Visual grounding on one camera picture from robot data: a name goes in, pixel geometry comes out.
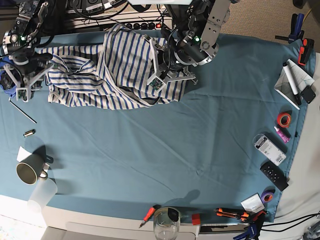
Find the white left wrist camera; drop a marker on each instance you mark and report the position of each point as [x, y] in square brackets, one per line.
[156, 67]

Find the black remote control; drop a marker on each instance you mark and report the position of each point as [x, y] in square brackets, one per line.
[275, 175]

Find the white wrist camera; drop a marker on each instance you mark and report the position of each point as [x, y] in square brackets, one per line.
[156, 67]
[25, 85]

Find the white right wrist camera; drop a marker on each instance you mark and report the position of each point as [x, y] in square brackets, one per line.
[25, 85]

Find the clear wine glass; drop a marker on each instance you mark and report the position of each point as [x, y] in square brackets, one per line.
[166, 223]

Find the pink glue tube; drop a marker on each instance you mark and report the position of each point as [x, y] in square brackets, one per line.
[283, 135]

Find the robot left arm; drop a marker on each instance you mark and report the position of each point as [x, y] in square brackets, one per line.
[200, 17]

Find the teal table cloth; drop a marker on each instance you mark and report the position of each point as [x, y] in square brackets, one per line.
[197, 153]

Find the translucent plastic cup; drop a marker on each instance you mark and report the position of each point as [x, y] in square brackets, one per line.
[41, 195]

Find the orange black clamp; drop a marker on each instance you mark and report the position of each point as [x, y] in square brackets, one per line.
[305, 51]

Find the blue white striped T-shirt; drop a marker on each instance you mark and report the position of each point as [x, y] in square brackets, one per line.
[112, 75]

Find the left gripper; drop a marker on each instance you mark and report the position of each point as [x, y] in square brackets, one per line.
[187, 50]

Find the blue clamp block black knob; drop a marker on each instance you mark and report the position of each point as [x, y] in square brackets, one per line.
[6, 83]

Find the white marker pen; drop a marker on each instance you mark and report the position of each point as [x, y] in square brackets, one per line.
[292, 83]

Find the blue bar clamp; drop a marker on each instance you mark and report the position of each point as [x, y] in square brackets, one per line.
[296, 31]

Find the red tape roll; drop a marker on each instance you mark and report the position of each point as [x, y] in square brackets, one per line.
[284, 119]

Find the white small card box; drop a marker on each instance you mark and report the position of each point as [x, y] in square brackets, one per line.
[253, 204]

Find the blue black spring clamp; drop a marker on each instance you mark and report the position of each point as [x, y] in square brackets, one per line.
[253, 230]

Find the red handled screwdriver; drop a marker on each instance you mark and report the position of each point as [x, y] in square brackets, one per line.
[149, 214]

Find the black square adapter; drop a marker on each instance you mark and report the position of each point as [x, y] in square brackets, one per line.
[308, 94]

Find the orange black utility knife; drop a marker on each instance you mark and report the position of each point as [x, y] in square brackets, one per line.
[232, 213]

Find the purple tape roll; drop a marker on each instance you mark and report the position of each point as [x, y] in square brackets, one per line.
[267, 195]

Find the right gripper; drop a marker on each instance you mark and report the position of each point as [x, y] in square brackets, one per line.
[23, 60]

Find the white printed paper pad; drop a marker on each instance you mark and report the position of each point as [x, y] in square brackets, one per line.
[301, 79]

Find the white paper slip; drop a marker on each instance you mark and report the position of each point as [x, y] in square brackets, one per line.
[22, 154]

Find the small brass battery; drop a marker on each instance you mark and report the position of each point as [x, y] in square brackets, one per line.
[29, 133]

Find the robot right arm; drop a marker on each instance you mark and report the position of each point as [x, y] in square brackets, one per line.
[29, 25]

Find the red cube block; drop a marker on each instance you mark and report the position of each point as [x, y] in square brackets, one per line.
[196, 219]

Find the thin metal rod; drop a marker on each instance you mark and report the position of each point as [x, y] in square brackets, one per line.
[21, 111]

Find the black power strip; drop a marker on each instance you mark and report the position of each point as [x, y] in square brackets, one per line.
[146, 26]

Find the clear plastic packaged item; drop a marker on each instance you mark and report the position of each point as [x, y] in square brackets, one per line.
[265, 146]

